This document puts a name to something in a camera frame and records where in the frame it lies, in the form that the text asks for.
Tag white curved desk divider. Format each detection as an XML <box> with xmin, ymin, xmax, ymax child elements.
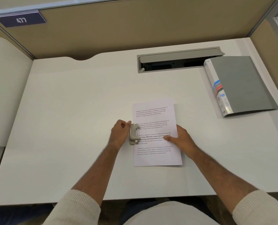
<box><xmin>0</xmin><ymin>37</ymin><xmax>34</xmax><ymax>147</ymax></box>

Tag cream knit sweater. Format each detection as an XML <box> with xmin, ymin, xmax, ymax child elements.
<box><xmin>41</xmin><ymin>189</ymin><xmax>278</xmax><ymax>225</ymax></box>

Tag dark blue trousers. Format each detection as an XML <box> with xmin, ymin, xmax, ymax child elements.
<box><xmin>124</xmin><ymin>199</ymin><xmax>153</xmax><ymax>217</ymax></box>

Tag gray desk cable tray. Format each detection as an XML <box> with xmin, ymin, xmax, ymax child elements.
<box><xmin>137</xmin><ymin>47</ymin><xmax>225</xmax><ymax>73</ymax></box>

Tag person's left hand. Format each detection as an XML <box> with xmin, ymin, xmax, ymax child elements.
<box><xmin>108</xmin><ymin>119</ymin><xmax>132</xmax><ymax>152</ymax></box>

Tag person's left forearm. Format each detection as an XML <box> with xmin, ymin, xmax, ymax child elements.
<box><xmin>71</xmin><ymin>142</ymin><xmax>120</xmax><ymax>202</ymax></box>

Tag blue number sign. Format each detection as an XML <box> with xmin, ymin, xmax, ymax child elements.
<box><xmin>0</xmin><ymin>10</ymin><xmax>47</xmax><ymax>28</ymax></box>

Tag white printed paper sheet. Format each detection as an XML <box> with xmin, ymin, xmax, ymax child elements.
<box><xmin>132</xmin><ymin>98</ymin><xmax>183</xmax><ymax>167</ymax></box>

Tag wide beige partition panel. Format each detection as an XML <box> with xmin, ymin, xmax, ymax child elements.
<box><xmin>0</xmin><ymin>0</ymin><xmax>278</xmax><ymax>61</ymax></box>

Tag person's right forearm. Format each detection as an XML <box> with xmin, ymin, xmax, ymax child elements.
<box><xmin>187</xmin><ymin>147</ymin><xmax>259</xmax><ymax>215</ymax></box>

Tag grey ring binder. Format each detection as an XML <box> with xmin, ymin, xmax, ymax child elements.
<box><xmin>203</xmin><ymin>56</ymin><xmax>278</xmax><ymax>118</ymax></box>

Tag beige side partition panel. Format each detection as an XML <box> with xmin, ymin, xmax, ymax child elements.
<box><xmin>249</xmin><ymin>20</ymin><xmax>278</xmax><ymax>108</ymax></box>

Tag person's right hand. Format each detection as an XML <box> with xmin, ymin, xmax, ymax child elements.
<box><xmin>164</xmin><ymin>125</ymin><xmax>197</xmax><ymax>160</ymax></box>

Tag gray hole punch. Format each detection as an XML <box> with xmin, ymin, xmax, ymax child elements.
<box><xmin>129</xmin><ymin>123</ymin><xmax>141</xmax><ymax>146</ymax></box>

